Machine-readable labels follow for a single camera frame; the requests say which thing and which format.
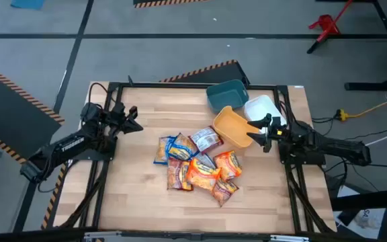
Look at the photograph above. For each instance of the teal plastic bin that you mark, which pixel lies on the teal plastic bin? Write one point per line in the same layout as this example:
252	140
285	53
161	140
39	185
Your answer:
227	95

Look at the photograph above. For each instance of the black desk leg frame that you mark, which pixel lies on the black desk leg frame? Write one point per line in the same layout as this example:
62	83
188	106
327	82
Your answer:
375	86

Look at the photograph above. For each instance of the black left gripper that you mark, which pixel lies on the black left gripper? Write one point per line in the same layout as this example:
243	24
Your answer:
116	121

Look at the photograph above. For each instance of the black hazard-striped floor mat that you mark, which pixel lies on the black hazard-striped floor mat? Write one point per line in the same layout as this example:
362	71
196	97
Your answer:
220	74
153	1

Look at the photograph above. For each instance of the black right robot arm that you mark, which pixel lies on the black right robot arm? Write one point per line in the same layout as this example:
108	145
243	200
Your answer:
331	146

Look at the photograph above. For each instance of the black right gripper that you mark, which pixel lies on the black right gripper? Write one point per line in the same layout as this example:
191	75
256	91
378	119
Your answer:
275	134

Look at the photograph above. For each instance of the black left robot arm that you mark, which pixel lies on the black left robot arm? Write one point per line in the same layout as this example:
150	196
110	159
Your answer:
69	144

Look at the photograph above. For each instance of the black table frame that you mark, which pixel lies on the black table frame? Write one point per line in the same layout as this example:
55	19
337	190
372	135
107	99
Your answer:
166	85

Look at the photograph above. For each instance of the blue floor mat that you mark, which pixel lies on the blue floor mat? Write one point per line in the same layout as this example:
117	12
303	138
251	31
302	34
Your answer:
29	3

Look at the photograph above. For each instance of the large black hazard-striped mat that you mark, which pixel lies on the large black hazard-striped mat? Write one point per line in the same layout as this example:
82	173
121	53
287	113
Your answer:
12	111

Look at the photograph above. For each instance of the white plastic bin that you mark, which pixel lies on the white plastic bin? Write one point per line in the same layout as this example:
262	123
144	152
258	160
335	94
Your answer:
260	107

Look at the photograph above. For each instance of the blue Maruchan noodle pack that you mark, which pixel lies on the blue Maruchan noodle pack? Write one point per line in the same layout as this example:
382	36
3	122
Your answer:
161	151
181	148
206	159

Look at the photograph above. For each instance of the yellow plastic bin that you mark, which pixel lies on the yellow plastic bin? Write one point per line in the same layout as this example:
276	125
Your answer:
232	129

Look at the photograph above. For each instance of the orange Maruchan noodle pack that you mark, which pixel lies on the orange Maruchan noodle pack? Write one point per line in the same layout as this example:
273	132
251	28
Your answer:
223	191
228	164
202	174

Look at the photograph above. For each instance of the red floor stand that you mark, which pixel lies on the red floor stand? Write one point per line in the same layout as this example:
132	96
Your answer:
328	25

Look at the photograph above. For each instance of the red Maruchan noodle pack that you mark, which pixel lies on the red Maruchan noodle pack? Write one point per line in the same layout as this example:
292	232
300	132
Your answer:
205	138
176	174

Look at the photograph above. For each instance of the black camera mount beam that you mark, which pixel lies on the black camera mount beam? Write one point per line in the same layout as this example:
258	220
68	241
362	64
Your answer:
193	237

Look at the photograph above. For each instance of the white paper sheet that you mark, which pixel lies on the white paper sheet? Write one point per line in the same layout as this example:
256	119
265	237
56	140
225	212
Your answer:
365	218

